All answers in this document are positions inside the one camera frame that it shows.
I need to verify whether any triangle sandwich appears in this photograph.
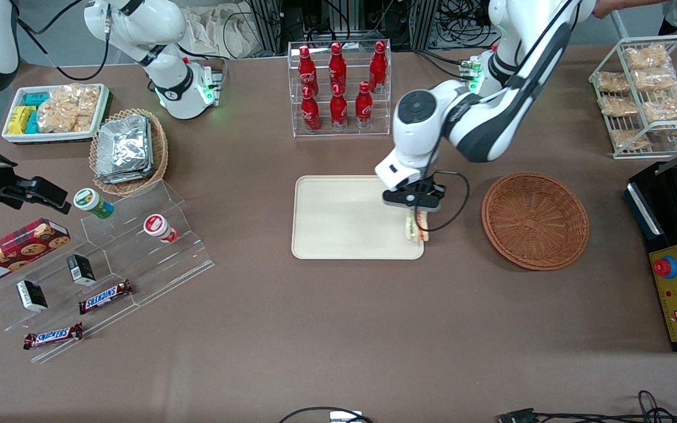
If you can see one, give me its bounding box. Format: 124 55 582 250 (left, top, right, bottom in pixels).
404 210 431 243

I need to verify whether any person bare forearm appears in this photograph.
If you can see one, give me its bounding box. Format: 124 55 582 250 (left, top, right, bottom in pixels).
592 0 668 19

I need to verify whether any cream plastic serving tray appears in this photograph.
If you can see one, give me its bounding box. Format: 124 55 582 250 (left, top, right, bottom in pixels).
291 175 425 261

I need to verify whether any white rectangular snack tray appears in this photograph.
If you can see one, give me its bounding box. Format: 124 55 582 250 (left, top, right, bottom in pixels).
2 83 110 145

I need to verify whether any foil-wrapped sandwich stack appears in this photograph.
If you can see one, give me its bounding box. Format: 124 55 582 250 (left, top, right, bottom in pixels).
96 114 155 184

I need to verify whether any empty brown wicker basket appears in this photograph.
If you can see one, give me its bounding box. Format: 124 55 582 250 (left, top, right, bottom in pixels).
481 172 590 271

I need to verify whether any wicker basket holding foil packs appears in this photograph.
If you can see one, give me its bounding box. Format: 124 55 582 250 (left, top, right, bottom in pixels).
89 109 169 197

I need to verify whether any green-label white-lid cup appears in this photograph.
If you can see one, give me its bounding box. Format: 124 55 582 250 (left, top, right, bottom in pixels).
73 188 115 220

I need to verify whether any red tartan cookie box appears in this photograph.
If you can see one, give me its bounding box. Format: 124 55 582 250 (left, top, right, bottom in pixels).
0 218 71 290

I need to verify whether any yellow snack pack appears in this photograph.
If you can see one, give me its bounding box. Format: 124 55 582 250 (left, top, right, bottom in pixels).
8 105 37 135

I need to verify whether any clear acrylic bottle rack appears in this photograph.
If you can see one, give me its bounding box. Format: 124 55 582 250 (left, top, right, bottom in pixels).
287 40 393 138

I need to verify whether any red Coca-Cola bottle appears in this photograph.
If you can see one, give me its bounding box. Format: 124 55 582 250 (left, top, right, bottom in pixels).
354 81 374 129
300 86 322 133
328 42 348 93
369 41 388 93
298 45 319 96
329 83 350 132

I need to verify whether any small black carton box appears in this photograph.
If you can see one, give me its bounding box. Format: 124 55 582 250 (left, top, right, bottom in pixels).
67 254 97 287
16 280 49 313

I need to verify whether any clear bag of crackers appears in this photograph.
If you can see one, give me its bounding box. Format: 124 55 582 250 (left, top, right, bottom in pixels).
37 83 102 134

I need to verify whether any clear acrylic stepped display stand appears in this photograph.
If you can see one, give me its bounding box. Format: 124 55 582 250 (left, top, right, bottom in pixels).
0 179 216 364

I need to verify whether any red-lid strawberry yogurt cup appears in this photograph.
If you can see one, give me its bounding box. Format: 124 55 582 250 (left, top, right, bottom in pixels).
143 214 178 244

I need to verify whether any Snickers chocolate bar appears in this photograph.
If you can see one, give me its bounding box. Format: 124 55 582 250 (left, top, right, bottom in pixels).
24 322 84 351
78 280 134 315

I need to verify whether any clear bag of puffed snack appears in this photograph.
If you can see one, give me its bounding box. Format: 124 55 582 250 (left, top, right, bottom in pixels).
610 129 651 151
623 43 669 71
632 67 677 92
643 88 677 127
598 95 639 118
596 71 631 94

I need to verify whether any black appliance with yellow panel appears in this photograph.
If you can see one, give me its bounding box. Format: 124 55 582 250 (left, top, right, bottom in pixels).
623 161 677 354

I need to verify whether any crumpled beige cloth bag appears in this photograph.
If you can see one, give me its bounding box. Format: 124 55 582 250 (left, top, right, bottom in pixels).
182 5 270 60

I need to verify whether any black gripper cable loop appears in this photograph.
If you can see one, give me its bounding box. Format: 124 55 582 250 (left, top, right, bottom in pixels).
430 170 471 232

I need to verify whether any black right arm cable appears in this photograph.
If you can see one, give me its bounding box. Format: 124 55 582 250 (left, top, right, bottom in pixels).
14 0 111 82

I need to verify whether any white wire rack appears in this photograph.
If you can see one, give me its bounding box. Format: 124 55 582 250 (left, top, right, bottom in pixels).
588 35 677 160

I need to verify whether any black table-edge cable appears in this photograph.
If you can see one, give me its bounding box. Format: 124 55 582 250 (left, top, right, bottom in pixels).
279 406 374 423

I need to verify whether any black cable bundle with plug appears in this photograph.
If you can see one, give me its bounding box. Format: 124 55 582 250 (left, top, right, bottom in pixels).
496 390 677 423

